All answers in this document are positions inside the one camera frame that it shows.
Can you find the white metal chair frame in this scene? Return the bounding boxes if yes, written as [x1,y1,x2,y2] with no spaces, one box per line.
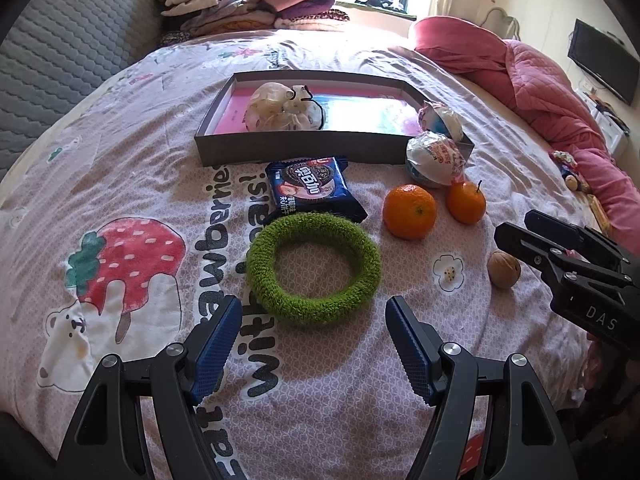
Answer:
[480,6,521,40]

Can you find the pink pillow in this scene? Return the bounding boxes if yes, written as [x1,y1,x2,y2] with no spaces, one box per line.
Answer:
[413,15,506,74]

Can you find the black flat television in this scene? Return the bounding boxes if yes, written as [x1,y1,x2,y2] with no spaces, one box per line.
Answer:
[567,20,639,105]

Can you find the pink strawberry bed sheet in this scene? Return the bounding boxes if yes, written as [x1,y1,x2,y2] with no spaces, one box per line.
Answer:
[1,32,588,479]

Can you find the larger orange mandarin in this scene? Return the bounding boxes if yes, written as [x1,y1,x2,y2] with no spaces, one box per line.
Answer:
[383,184,437,240]

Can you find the small colourful doll toy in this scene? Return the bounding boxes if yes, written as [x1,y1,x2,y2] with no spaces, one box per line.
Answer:
[549,150,591,194]

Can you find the grey quilted headboard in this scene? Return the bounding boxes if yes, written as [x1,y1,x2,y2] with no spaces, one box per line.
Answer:
[1,0,160,172]

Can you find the red white toy egg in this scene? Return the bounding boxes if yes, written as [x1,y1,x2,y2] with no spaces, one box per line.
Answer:
[406,132,466,188]

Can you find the walnut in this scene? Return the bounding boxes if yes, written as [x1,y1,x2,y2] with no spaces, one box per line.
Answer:
[487,250,521,289]

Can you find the clothes on window sill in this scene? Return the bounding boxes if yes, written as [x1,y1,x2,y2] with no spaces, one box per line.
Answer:
[356,0,405,13]

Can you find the dark cardboard box tray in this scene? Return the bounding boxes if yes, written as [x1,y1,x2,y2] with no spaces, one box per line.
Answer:
[194,70,430,167]

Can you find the mandarin with stem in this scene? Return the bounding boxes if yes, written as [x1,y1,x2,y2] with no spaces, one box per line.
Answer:
[446,181,486,226]

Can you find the pink quilted duvet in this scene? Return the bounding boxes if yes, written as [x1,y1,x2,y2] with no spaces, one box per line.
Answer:
[465,38,639,254]

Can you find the right hand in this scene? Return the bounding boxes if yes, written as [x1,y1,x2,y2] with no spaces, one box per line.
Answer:
[577,339,639,419]

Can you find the green fuzzy ring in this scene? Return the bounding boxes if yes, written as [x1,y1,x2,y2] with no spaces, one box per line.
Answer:
[245,211,383,328]

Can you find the white drawer cabinet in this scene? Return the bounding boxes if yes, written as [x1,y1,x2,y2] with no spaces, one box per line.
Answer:
[578,91,629,160]

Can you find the blue cookie packet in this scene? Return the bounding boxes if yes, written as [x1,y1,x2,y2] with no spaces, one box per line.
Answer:
[266,156,368,223]

